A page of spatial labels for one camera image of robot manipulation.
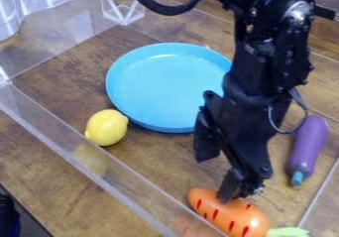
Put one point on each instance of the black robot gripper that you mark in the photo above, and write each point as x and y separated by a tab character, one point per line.
237	128

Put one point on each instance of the orange toy carrot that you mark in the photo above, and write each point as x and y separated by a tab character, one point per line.
237	217

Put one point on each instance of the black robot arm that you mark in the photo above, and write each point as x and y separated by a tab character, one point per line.
271	63

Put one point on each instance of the purple toy eggplant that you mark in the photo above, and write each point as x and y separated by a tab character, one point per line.
309	140

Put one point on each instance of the yellow toy lemon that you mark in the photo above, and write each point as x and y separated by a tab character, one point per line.
105	127

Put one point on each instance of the blue round plate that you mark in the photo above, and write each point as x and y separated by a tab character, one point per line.
155	84

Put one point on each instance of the clear acrylic enclosure wall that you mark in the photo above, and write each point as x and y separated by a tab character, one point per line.
125	191

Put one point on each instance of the clear acrylic corner bracket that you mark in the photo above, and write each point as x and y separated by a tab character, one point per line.
121	14

